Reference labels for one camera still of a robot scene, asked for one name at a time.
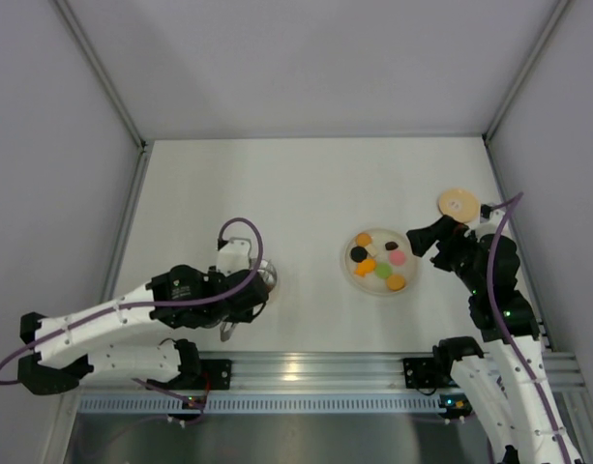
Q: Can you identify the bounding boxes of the metal serving tongs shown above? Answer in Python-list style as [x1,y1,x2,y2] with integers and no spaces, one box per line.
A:
[220,321,238,342]

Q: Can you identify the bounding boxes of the orange fish-shaped cookie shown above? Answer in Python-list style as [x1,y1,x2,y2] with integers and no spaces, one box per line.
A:
[354,258,377,277]

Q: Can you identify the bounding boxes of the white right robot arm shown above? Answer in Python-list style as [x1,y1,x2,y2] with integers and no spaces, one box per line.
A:
[407,216,583,463]

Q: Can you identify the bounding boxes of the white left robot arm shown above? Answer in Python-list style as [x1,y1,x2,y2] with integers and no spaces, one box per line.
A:
[17,265,271,395]

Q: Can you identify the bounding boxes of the beige lunch box lid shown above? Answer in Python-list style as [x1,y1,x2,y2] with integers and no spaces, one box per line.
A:
[437,188,481,223]

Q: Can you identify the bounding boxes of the steel-lined beige lunch box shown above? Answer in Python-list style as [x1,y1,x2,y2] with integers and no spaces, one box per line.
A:
[247,258,279,306]

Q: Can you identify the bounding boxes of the pink round cookie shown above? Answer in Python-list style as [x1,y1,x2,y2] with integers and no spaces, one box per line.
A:
[388,248,407,267]

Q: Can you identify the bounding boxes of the yellow round biscuit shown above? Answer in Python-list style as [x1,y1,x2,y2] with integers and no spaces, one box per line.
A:
[385,274,406,292]

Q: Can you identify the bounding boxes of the green round cookie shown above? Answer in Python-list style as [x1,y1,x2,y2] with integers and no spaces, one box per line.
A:
[374,262,393,280]

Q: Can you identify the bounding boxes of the beige round plate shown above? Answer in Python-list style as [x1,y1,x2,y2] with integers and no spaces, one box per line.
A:
[341,227,419,297]

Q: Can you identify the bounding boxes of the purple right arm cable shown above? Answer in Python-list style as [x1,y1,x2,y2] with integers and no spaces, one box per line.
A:
[479,191,576,464]

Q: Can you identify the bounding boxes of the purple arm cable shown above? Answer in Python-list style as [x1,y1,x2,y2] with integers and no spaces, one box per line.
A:
[0,217,264,426]
[479,191,576,464]

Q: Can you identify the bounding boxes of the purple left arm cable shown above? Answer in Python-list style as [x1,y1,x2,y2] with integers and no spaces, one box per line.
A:
[0,217,264,426]

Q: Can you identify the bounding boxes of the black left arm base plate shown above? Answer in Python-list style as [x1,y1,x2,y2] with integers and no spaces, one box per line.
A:
[200,359,233,391]

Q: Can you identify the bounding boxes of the aluminium front rail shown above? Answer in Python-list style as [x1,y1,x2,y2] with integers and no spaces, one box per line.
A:
[77,352,587,394]

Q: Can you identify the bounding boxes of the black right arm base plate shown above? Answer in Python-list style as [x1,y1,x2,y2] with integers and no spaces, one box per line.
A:
[401,357,455,391]

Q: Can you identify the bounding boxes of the slotted grey cable duct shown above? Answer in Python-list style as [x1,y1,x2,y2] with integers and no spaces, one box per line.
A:
[77,393,448,415]

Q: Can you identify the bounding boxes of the right aluminium frame post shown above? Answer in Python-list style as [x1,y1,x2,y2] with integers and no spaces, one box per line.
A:
[482,0,576,147]

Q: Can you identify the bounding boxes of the aluminium frame post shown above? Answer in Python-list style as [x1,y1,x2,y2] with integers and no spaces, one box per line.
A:
[482,0,576,147]
[49,0,147,152]

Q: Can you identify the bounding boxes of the left aluminium frame post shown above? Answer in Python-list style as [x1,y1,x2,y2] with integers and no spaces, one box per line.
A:
[49,0,147,152]

